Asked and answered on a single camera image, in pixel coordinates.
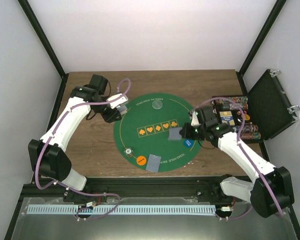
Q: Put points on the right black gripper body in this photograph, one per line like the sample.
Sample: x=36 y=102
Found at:
x=196 y=135

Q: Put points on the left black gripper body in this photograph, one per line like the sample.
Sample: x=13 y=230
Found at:
x=107 y=117

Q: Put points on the blue playing card deck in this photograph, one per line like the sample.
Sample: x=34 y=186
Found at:
x=122 y=109

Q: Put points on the blue small blind button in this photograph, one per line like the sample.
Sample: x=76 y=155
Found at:
x=188 y=143

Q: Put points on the dealt cards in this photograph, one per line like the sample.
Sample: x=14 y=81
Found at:
x=153 y=163
x=174 y=134

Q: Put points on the stack of poker chips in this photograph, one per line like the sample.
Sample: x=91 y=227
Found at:
x=128 y=152

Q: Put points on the clear dealer button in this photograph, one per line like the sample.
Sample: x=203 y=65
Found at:
x=157 y=104

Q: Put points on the orange big blind button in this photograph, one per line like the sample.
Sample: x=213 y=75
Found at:
x=141 y=160

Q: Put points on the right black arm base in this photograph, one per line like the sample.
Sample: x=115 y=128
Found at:
x=213 y=193

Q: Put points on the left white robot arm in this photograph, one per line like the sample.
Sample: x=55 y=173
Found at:
x=48 y=158

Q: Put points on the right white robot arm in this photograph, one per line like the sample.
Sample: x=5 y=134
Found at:
x=270 y=188

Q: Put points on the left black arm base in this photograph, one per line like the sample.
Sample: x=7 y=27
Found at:
x=81 y=198

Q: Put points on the boxed card deck in case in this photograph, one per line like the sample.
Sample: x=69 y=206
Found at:
x=227 y=118

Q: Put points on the round green poker mat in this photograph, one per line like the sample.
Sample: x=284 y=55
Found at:
x=145 y=130

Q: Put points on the chip row in case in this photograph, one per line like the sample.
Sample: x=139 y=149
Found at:
x=247 y=128
x=251 y=136
x=234 y=106
x=232 y=99

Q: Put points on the bottom chip row in case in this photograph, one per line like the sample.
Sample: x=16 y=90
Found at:
x=251 y=136

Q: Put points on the top chip row in case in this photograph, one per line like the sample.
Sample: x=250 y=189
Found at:
x=232 y=99

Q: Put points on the black poker set case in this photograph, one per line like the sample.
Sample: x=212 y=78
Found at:
x=268 y=107

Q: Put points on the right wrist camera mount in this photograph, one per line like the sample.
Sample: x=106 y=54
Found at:
x=194 y=119

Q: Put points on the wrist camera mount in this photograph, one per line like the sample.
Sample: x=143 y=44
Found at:
x=194 y=119
x=117 y=100

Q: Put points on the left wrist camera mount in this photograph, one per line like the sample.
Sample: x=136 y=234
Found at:
x=117 y=100

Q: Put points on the light blue slotted cable duct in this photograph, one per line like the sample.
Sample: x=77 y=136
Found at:
x=58 y=209

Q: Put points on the black aluminium frame rail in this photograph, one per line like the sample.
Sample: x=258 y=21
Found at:
x=149 y=187

